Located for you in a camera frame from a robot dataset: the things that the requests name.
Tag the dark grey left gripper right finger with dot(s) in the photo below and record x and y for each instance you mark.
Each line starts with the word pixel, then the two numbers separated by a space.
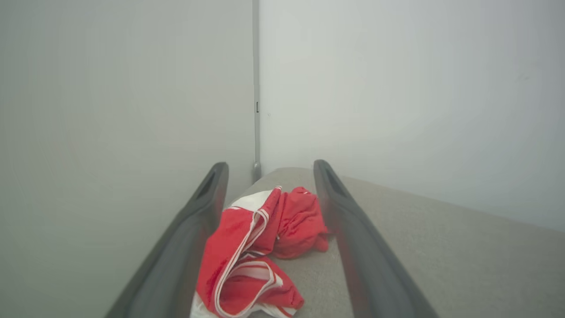
pixel 371 265

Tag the red and white jersey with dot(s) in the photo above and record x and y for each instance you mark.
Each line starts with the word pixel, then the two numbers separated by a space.
pixel 229 247

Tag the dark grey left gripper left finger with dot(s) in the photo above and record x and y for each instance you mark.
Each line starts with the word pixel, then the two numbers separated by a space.
pixel 176 265

